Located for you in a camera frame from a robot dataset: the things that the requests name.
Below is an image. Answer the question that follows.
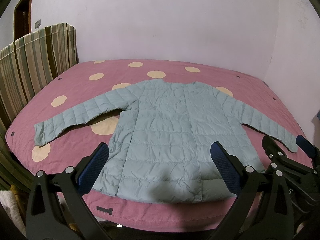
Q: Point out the light blue quilted jacket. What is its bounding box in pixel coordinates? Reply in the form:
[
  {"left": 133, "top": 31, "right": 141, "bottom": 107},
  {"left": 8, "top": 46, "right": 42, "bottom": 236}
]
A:
[{"left": 34, "top": 80, "right": 298, "bottom": 203}]

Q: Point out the white cloth beside bed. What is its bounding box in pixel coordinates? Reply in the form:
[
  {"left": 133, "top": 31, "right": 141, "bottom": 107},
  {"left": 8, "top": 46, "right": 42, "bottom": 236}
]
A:
[{"left": 1, "top": 185, "right": 26, "bottom": 237}]

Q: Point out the pink polka dot bed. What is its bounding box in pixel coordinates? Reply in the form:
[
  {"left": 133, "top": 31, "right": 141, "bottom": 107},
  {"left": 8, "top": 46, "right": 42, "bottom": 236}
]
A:
[{"left": 6, "top": 60, "right": 302, "bottom": 232}]

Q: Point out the dark wooden door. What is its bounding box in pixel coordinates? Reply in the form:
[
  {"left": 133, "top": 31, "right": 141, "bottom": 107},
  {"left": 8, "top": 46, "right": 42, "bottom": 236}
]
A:
[{"left": 14, "top": 0, "right": 32, "bottom": 40}]

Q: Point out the wall light switch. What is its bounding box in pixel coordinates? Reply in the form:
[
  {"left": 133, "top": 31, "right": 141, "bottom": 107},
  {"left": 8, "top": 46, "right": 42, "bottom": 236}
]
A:
[{"left": 35, "top": 19, "right": 41, "bottom": 29}]

